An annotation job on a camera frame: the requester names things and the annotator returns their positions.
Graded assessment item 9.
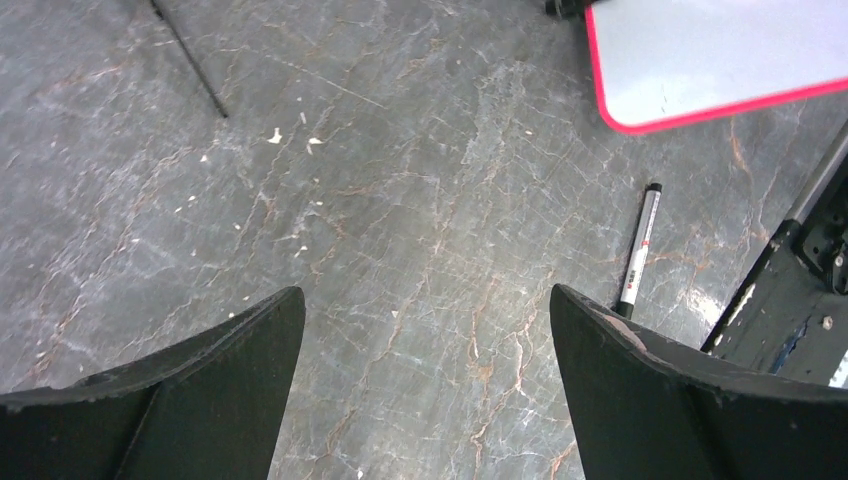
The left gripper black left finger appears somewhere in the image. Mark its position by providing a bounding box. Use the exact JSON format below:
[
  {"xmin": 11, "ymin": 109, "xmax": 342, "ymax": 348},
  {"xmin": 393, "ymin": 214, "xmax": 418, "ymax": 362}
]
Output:
[{"xmin": 1, "ymin": 287, "xmax": 306, "ymax": 479}]

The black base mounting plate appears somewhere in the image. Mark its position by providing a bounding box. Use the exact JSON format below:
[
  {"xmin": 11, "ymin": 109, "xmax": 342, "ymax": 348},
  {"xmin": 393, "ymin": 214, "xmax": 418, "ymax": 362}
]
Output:
[{"xmin": 701, "ymin": 189, "xmax": 847, "ymax": 389}]

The black microphone tripod stand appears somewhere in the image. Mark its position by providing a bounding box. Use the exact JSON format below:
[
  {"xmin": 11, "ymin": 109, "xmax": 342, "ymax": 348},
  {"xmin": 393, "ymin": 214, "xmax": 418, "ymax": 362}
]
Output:
[{"xmin": 148, "ymin": 0, "xmax": 229, "ymax": 118}]

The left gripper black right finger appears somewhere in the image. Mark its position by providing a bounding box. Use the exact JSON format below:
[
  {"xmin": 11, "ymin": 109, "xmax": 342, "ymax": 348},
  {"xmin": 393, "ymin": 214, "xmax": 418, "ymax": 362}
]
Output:
[{"xmin": 549, "ymin": 284, "xmax": 847, "ymax": 479}]

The whiteboard with pink frame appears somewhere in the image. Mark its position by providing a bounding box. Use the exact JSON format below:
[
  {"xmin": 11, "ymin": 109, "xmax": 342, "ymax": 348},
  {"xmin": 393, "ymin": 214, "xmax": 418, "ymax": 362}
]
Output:
[{"xmin": 586, "ymin": 1, "xmax": 847, "ymax": 134}]

